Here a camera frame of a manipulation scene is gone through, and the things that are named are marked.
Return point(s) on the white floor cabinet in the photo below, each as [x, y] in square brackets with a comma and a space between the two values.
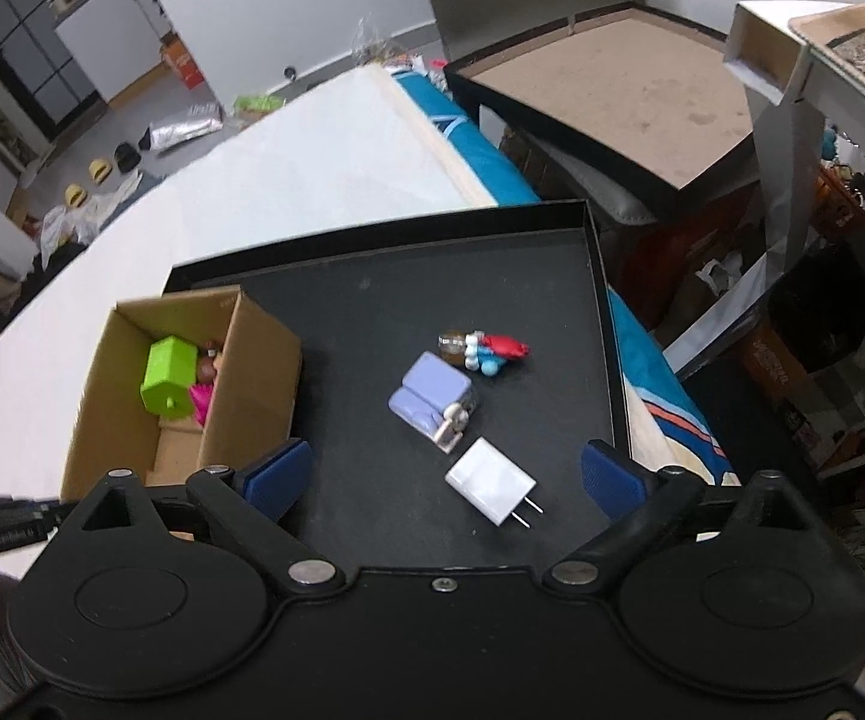
[109, 45]

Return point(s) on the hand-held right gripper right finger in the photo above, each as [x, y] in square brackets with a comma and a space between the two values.
[616, 480]

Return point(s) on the orange cardboard box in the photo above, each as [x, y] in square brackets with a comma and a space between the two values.
[184, 64]

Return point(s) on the purple toy sofa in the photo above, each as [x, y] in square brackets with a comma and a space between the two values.
[432, 386]

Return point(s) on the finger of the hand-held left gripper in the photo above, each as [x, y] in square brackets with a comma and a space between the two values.
[27, 506]

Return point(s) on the green toy house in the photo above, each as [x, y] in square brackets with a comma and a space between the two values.
[166, 375]

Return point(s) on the clear plastic bag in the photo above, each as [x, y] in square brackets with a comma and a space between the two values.
[376, 41]

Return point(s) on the red and blue figurine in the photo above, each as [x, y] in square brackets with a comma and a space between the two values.
[503, 349]

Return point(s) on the brown cardboard box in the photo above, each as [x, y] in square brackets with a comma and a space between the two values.
[252, 360]

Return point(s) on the small brown-haired doll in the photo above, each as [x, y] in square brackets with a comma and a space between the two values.
[208, 366]

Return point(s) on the yellow slipper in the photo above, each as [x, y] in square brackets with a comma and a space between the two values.
[76, 196]
[100, 171]

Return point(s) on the white-framed desk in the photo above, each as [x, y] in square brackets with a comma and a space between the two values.
[792, 135]

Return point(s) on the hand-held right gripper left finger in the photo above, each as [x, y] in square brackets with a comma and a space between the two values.
[278, 476]

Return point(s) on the black tray with brown bottom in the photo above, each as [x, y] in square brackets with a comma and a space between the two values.
[612, 82]

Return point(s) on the silver foil bag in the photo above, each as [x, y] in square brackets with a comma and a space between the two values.
[184, 126]

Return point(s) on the blue patterned sheet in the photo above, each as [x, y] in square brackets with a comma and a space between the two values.
[492, 157]

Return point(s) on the white charger plug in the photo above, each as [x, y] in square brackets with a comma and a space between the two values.
[488, 480]

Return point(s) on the pink bear toy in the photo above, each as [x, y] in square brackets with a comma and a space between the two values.
[202, 401]

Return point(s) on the green snack bag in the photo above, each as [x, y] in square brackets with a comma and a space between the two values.
[259, 103]

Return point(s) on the black slipper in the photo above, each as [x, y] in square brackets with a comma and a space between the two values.
[145, 139]
[128, 159]

